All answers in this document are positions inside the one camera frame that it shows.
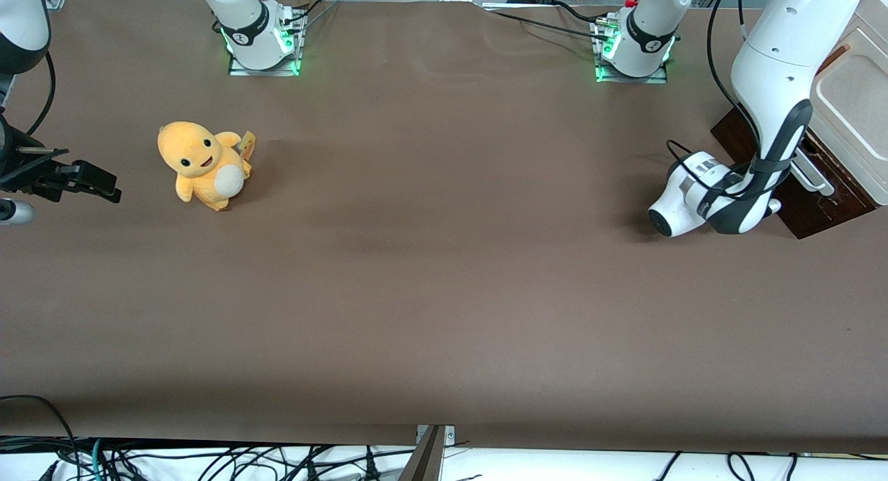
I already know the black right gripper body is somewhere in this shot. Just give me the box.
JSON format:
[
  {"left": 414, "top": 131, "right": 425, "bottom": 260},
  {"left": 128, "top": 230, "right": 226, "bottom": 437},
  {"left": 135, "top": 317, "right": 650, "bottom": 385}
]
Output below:
[{"left": 0, "top": 117, "right": 74, "bottom": 203}]

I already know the brown wooden drawer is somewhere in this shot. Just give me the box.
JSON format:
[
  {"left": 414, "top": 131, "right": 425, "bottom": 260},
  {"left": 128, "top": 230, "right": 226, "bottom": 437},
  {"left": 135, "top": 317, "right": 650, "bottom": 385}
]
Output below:
[{"left": 711, "top": 106, "right": 877, "bottom": 240}]

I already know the yellow plush toy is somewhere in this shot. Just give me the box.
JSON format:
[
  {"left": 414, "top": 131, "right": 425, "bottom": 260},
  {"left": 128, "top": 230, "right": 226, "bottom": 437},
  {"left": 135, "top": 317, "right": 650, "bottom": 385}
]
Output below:
[{"left": 157, "top": 121, "right": 257, "bottom": 212}]

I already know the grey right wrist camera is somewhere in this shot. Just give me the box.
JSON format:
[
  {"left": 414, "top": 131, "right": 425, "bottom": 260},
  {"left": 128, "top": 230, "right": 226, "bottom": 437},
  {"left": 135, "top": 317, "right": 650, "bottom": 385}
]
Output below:
[{"left": 0, "top": 199, "right": 34, "bottom": 225}]

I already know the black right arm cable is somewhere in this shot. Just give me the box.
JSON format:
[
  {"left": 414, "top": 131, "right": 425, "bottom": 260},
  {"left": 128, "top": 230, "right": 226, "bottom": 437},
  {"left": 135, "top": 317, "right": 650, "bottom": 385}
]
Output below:
[{"left": 26, "top": 51, "right": 57, "bottom": 137}]

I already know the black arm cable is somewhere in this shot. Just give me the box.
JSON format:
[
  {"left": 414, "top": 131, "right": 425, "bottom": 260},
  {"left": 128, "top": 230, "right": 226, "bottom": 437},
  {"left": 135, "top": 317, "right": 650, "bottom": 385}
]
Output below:
[
  {"left": 666, "top": 0, "right": 795, "bottom": 203},
  {"left": 26, "top": 51, "right": 57, "bottom": 137}
]

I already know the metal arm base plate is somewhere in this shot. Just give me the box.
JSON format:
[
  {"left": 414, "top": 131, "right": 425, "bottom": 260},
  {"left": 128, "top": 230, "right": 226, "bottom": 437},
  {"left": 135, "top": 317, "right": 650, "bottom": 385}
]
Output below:
[
  {"left": 228, "top": 9, "right": 305, "bottom": 77},
  {"left": 594, "top": 19, "right": 669, "bottom": 85}
]

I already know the black looped cable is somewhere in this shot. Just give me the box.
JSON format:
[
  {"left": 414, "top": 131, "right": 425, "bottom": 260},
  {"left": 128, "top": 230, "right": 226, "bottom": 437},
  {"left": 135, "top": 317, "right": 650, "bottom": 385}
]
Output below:
[{"left": 0, "top": 395, "right": 83, "bottom": 481}]

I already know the metal table edge bracket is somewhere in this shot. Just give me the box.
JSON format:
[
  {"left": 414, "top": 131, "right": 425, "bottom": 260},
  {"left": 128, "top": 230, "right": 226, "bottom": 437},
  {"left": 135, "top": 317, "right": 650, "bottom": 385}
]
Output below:
[{"left": 399, "top": 424, "right": 456, "bottom": 481}]

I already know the black cable across table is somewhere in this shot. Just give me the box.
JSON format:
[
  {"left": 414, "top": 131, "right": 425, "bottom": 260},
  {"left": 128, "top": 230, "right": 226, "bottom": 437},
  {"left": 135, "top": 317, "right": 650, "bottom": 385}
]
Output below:
[{"left": 484, "top": 6, "right": 613, "bottom": 37}]

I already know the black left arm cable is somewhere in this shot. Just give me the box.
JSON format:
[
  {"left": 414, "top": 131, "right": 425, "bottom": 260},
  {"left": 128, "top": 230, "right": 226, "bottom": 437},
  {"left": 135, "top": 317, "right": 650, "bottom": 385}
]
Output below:
[{"left": 666, "top": 0, "right": 795, "bottom": 203}]

